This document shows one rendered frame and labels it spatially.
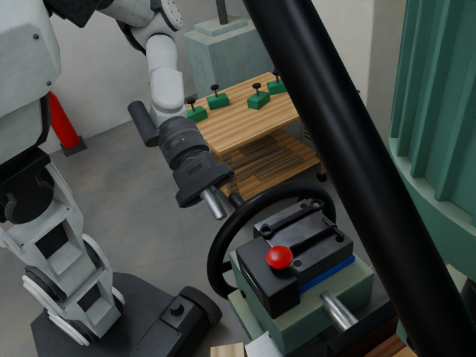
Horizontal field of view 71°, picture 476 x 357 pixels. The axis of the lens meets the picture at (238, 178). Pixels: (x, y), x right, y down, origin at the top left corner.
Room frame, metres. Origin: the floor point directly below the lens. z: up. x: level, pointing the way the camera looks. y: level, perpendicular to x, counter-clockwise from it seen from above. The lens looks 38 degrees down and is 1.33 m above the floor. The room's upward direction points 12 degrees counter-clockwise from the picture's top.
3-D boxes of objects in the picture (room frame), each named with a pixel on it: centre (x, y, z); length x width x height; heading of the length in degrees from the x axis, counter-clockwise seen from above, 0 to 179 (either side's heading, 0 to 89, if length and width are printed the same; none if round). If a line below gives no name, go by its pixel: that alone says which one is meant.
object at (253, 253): (0.27, -0.05, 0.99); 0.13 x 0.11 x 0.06; 110
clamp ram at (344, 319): (0.18, -0.08, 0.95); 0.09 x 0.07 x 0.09; 110
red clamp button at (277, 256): (0.23, -0.03, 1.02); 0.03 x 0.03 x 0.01
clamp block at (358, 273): (0.27, -0.05, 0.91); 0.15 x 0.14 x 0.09; 110
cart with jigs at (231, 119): (1.61, -0.13, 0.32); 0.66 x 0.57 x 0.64; 112
